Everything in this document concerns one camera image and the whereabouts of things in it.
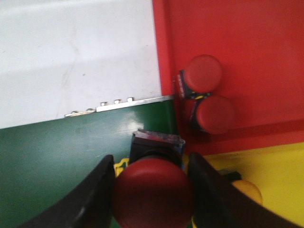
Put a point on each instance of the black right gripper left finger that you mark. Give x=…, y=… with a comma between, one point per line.
x=88, y=205

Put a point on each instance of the aluminium conveyor frame rail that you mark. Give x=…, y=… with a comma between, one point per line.
x=118, y=104

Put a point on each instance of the yellow mushroom push button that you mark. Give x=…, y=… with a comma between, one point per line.
x=246, y=187

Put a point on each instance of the red mushroom push button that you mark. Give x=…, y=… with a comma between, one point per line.
x=214, y=114
x=153, y=191
x=201, y=76

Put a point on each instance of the green conveyor belt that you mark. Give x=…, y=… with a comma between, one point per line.
x=41, y=162

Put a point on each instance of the yellow tray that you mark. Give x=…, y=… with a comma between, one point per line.
x=277, y=171

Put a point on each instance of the red tray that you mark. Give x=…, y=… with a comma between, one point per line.
x=260, y=44

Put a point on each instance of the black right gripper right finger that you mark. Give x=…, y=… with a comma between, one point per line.
x=218, y=204

